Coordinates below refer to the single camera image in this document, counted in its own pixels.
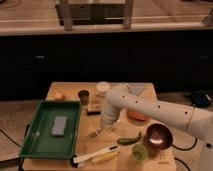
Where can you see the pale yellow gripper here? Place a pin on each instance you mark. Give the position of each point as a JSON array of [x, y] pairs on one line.
[[108, 122]]

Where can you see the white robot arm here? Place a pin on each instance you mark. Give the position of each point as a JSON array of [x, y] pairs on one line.
[[195, 121]]

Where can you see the wooden brush block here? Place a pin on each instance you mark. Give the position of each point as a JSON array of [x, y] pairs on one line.
[[94, 109]]

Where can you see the orange bowl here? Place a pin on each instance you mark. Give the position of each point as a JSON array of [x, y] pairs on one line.
[[137, 116]]

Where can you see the white lidded jar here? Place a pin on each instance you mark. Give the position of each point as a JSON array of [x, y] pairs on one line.
[[102, 88]]

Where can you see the dark metal cup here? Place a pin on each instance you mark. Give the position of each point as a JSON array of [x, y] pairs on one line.
[[84, 97]]

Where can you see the yellow corn cob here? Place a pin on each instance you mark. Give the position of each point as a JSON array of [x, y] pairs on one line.
[[104, 157]]

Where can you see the grey triangular cloth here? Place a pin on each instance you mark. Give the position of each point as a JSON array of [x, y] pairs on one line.
[[136, 89]]

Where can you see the light green cup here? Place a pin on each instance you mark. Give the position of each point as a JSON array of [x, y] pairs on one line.
[[139, 152]]

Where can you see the grey blue sponge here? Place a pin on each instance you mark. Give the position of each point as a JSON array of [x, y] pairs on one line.
[[59, 126]]

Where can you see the dark purple bowl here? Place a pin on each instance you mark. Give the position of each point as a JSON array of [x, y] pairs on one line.
[[159, 137]]

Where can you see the green plastic tray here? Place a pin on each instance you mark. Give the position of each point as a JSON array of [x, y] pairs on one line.
[[39, 141]]

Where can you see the wooden stool frame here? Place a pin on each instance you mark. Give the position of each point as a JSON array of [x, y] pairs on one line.
[[94, 12]]

